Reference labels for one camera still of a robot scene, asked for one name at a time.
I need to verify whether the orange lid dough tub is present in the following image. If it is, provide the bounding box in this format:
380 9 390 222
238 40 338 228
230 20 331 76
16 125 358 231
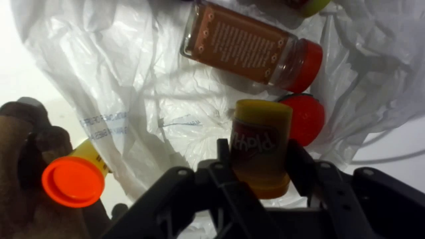
40 138 112 210

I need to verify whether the red lid dough tub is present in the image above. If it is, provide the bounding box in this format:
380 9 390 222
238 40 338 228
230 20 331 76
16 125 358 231
278 91 327 149

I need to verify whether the brown cylinder toy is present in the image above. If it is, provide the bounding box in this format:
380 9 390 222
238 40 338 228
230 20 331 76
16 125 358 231
178 0 325 94

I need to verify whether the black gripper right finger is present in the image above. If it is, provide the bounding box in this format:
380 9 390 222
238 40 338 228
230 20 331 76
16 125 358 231
289 139 425 239

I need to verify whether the yellow lid dough tub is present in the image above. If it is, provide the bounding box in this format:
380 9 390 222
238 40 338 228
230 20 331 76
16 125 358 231
230 98 295 200

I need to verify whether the white plastic bag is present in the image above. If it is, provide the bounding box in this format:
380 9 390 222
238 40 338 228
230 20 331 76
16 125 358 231
8 0 425 231

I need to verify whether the brown plush toy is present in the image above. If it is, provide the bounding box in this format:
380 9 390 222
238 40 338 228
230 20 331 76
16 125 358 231
0 97 91 239

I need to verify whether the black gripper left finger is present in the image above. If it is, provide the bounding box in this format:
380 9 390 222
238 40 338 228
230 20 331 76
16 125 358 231
99 137 277 239

